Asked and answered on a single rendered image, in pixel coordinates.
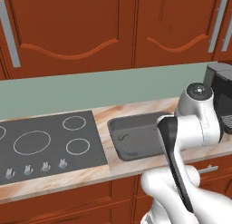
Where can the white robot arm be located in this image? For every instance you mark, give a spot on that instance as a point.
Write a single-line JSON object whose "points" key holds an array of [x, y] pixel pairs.
{"points": [[196, 124]]}

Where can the wide red-brown wall cupboard door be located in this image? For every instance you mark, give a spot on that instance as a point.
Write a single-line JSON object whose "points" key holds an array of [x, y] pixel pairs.
{"points": [[72, 28]]}

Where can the narrow red-brown cabinet panel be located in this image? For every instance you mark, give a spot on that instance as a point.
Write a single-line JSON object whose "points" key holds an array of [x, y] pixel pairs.
{"points": [[123, 200]]}

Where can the dark grey hob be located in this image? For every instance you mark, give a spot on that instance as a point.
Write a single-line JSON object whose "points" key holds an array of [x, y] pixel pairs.
{"points": [[51, 155]]}

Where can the dark grey tupperware container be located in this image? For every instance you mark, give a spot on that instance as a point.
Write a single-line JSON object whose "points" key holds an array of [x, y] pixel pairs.
{"points": [[136, 137]]}

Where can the black coffee machine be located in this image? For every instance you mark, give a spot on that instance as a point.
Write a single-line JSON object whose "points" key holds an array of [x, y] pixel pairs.
{"points": [[222, 82]]}

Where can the wide red-brown drawer front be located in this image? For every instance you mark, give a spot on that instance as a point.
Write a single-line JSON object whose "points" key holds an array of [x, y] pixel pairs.
{"points": [[54, 205]]}

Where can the grey hob knob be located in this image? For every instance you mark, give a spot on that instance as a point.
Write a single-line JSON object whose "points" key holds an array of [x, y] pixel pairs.
{"points": [[9, 173], [28, 170], [62, 163], [45, 166]]}

